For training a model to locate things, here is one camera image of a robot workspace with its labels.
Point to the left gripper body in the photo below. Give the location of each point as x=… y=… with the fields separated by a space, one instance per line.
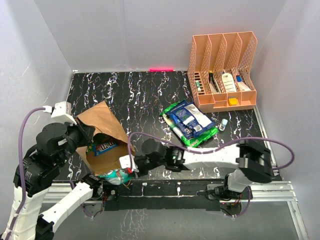
x=75 y=139

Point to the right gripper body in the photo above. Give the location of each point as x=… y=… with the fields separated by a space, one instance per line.
x=145 y=164

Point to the blue M&M candy packet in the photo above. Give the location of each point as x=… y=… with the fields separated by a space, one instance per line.
x=104 y=147

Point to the brown paper bag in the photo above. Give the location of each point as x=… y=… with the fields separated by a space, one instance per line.
x=108 y=128

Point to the green Chuba chips bag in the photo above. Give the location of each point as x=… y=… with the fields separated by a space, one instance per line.
x=193 y=142

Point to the small colourful snack packet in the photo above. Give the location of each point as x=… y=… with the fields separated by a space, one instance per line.
x=116 y=177

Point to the white blue snack packet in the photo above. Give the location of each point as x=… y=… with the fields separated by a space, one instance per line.
x=203 y=124

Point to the blue sea salt vinegar bag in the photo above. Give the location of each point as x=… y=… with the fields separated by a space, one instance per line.
x=185 y=121

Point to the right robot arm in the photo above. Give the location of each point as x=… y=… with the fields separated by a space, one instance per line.
x=249 y=160

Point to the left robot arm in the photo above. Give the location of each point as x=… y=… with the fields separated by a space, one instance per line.
x=34 y=176

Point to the green snack packet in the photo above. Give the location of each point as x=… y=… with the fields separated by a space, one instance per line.
x=89 y=149

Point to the small white blue bottle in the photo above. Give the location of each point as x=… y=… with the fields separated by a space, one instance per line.
x=223 y=124

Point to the green white small bottles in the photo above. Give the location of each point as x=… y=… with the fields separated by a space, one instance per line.
x=199 y=87

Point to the pink tape strip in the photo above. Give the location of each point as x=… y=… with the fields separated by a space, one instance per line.
x=161 y=69

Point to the yellow block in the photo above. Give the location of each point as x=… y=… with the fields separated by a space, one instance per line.
x=233 y=101

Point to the black yellow marker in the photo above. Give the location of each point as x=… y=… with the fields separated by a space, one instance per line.
x=214 y=81

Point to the white lotion bottle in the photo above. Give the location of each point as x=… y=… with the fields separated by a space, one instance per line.
x=228 y=83

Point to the orange mesh file organizer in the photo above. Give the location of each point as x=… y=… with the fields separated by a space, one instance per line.
x=223 y=53

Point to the white tube blue cap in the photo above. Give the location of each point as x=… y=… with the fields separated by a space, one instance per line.
x=242 y=86

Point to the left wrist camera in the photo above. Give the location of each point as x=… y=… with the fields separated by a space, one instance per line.
x=60 y=113

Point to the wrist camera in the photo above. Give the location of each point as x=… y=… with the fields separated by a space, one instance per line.
x=128 y=164
x=60 y=113

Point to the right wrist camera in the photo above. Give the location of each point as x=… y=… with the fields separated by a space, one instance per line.
x=128 y=164

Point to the aluminium frame rail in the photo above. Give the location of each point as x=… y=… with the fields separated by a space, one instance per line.
x=275 y=191

